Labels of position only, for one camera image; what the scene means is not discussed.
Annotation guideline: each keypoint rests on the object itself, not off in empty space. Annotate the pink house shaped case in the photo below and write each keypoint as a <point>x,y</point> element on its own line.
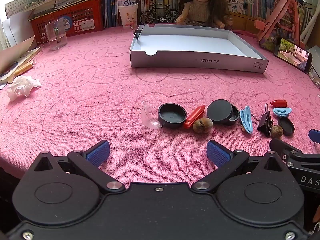
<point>285,20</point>

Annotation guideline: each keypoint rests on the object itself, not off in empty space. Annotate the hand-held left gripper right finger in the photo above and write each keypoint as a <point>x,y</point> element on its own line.
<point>217,155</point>

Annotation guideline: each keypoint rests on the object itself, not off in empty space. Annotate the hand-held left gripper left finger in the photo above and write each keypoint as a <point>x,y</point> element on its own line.
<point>98,152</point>

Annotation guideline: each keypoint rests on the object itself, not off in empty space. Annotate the large red plastic basket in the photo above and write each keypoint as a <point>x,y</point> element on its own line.
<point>82,17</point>

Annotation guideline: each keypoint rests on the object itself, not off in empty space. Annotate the pile of thin booklets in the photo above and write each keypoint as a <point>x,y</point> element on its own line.
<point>41,6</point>

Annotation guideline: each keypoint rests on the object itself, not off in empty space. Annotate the clear plastic cup lid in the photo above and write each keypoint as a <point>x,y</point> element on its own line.
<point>149,118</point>

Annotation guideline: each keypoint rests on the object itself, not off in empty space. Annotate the long red capsule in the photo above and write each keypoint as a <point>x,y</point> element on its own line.
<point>194,116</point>

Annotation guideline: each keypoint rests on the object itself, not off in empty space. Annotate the black round lid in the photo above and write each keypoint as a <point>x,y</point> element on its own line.
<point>172,116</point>

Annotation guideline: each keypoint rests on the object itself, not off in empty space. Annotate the wooden shelf box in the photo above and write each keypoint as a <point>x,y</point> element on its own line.
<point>240,21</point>

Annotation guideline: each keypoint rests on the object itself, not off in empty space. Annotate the white plastic tube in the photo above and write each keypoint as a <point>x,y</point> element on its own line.
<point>311,27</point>

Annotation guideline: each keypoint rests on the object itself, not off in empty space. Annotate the open book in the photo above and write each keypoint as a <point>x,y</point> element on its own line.
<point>15,60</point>

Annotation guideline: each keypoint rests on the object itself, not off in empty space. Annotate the short light blue clip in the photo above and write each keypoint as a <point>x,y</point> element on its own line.
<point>282,112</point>

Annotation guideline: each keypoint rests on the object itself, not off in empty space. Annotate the long blue hair clip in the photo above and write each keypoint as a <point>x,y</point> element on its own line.
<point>247,120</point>

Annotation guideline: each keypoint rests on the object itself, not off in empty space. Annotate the white and orange printed box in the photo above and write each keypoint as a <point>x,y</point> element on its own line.
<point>235,2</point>

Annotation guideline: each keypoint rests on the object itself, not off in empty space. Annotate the crumpled white tissue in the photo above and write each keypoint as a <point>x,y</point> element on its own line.
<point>22,86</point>

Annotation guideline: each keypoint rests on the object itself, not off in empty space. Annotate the black toy bicycle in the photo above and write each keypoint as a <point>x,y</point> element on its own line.
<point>147,17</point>

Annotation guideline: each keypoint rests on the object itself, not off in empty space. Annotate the black round container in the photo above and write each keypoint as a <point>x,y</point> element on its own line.
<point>221,111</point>

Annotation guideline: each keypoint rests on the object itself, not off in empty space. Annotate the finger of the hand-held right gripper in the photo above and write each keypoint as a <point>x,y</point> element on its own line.
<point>281,148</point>
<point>315,136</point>

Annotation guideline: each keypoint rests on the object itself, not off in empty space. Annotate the large brown nut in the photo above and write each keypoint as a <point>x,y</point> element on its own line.
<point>202,125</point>

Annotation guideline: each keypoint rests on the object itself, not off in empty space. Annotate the small black oval lid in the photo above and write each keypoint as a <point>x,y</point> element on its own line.
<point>285,126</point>

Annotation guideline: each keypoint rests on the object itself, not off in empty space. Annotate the white cardboard box tray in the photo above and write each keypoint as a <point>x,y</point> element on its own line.
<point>190,45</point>

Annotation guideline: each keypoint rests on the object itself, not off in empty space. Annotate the smartphone with lit screen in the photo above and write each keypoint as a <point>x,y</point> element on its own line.
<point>292,55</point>

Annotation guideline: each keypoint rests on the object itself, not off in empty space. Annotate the black binder clip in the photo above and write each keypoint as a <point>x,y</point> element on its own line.
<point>137,33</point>
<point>264,123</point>

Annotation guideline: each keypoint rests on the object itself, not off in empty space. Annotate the yellow wrapped stick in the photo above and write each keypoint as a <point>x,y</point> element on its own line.
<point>23,68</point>

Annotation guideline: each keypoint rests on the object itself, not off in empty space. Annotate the short red capsule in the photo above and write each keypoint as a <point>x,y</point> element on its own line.
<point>278,103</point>

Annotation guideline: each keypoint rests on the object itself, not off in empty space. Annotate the white paper cup cat print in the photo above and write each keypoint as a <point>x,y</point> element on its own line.
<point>128,16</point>

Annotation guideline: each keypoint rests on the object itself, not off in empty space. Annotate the white paper sheet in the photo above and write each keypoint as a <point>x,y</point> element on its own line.
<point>17,27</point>

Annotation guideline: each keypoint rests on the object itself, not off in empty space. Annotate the brown haired doll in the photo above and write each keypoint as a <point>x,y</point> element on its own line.
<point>198,2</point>

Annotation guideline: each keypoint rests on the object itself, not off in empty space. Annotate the glass mug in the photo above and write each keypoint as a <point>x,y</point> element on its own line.
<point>56,36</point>

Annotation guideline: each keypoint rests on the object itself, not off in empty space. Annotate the small brown nut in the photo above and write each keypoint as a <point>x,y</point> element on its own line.
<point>277,131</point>

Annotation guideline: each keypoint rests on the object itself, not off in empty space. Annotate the pink rabbit print towel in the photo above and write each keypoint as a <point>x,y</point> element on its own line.
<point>87,105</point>

